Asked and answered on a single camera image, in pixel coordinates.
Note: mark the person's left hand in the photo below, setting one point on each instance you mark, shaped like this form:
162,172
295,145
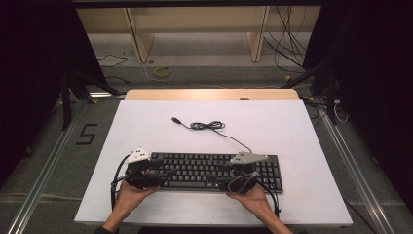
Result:
130,196

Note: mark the black tripod stand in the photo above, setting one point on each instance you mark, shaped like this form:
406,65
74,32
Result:
330,97
66,104

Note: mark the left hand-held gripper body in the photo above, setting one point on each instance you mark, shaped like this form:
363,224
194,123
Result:
139,172

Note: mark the dark curtain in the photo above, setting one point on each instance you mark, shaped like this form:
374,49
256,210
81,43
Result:
376,65
29,65

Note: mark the metal floor rail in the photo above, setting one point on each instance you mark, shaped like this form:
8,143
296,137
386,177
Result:
357,169
42,182

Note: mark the person's right hand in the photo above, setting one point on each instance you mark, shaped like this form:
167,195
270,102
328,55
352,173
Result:
255,201

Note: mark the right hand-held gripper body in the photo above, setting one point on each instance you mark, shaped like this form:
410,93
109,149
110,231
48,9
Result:
242,175

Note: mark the light wooden shelf unit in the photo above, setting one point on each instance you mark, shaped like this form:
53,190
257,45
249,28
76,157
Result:
195,19

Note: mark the black computer keyboard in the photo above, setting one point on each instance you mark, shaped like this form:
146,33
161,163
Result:
195,169

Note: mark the yellow tape roll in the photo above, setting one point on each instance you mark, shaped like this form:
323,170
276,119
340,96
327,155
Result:
162,75

